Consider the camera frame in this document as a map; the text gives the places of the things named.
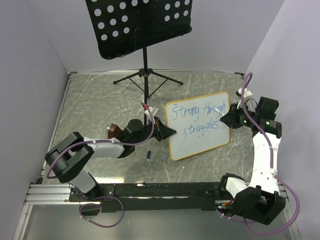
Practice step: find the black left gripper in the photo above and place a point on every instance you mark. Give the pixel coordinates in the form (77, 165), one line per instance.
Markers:
(164, 131)

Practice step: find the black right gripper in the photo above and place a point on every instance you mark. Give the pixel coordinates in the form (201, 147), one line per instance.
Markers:
(230, 118)

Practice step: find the blue marker cap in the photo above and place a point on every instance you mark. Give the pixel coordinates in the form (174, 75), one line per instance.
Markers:
(148, 155)

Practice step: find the yellow framed whiteboard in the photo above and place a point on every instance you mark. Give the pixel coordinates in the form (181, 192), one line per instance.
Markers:
(197, 124)

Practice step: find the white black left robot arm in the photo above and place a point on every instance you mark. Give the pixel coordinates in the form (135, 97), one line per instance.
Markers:
(68, 158)

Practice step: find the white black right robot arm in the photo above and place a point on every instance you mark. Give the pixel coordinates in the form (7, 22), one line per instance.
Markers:
(260, 199)

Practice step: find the brown wooden eraser block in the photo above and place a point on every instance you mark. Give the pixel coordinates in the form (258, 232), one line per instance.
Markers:
(113, 131)

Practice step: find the black music stand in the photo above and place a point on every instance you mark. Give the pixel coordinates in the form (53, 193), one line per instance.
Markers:
(123, 27)

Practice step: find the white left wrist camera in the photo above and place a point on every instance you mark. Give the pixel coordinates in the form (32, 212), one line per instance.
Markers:
(149, 111)

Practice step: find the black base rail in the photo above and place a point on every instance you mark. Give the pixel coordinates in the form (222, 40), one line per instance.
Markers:
(155, 196)

